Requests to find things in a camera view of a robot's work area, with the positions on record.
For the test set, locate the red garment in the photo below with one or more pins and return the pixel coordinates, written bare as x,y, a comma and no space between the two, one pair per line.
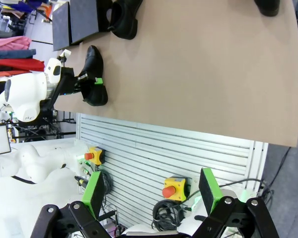
15,65

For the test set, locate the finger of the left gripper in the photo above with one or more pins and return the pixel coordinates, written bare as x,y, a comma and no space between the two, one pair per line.
98,81

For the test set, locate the blue denim garment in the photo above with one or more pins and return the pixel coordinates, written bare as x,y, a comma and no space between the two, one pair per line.
12,53

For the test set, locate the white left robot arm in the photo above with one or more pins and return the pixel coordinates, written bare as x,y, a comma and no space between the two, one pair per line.
27,94

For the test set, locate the white tablet screen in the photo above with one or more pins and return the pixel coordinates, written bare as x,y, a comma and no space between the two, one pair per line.
1,138

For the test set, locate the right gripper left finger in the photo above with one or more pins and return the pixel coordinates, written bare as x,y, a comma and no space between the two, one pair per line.
93,193

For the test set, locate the white slatted base panel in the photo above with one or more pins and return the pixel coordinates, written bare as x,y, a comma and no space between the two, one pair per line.
164,153

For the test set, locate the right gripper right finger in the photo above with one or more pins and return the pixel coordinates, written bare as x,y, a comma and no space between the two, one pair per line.
209,191

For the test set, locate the yellow emergency stop button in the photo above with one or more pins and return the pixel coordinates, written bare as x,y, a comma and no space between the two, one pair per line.
95,155
175,184

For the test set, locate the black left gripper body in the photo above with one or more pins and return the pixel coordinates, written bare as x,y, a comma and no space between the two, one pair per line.
67,81

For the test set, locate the black leather shoe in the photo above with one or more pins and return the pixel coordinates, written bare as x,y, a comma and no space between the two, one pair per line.
124,24
267,8
94,62

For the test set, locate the pink garment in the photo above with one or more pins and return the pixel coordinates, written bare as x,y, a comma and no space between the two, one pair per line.
10,43

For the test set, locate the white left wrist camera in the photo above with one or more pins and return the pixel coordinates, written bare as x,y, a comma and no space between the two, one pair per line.
65,52

